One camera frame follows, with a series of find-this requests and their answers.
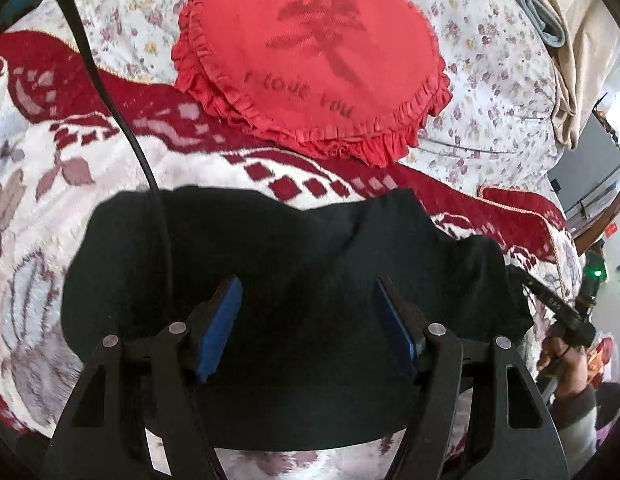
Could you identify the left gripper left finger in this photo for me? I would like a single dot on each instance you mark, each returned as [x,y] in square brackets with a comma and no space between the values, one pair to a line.
[101,434]

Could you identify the grey folded cloth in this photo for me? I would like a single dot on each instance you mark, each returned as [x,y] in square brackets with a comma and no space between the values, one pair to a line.
[546,23]

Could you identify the black pants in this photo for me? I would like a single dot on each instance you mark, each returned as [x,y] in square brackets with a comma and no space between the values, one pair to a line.
[307,365]

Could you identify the right forearm sleeve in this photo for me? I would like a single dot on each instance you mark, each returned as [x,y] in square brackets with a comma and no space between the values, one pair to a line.
[579,418]

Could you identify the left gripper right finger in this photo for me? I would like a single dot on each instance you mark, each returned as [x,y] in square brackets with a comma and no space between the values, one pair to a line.
[510,433]

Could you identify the beige curtain cloth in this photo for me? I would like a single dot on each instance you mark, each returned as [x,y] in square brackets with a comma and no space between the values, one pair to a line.
[582,63]

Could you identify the red heart ruffled pillow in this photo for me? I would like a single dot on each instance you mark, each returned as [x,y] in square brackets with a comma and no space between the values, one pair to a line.
[324,78]

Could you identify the right hand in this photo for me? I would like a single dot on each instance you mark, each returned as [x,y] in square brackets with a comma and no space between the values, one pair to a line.
[573,378]

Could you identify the floral white quilt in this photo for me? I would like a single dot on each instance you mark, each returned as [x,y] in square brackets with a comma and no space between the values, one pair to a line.
[496,130]

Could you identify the red white floral blanket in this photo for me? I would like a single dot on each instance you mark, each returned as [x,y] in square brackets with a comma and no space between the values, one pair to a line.
[61,155]

